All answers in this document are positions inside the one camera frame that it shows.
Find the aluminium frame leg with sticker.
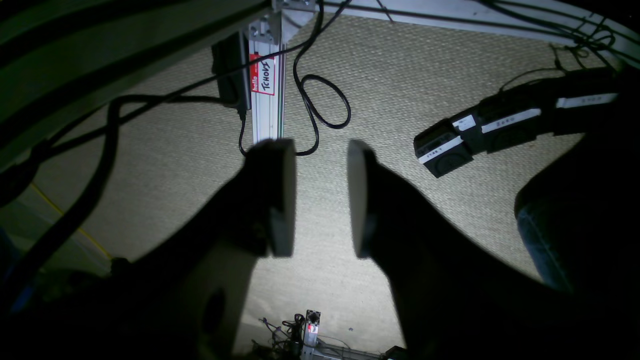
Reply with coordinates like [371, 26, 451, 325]
[245, 0, 317, 144]

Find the black power adapter box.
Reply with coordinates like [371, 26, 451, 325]
[211, 31, 251, 112]

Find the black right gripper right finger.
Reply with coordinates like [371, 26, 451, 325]
[347, 139, 551, 360]

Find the black looped cable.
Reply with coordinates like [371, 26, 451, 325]
[238, 0, 352, 157]

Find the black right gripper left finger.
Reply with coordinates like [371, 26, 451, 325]
[135, 139, 297, 360]

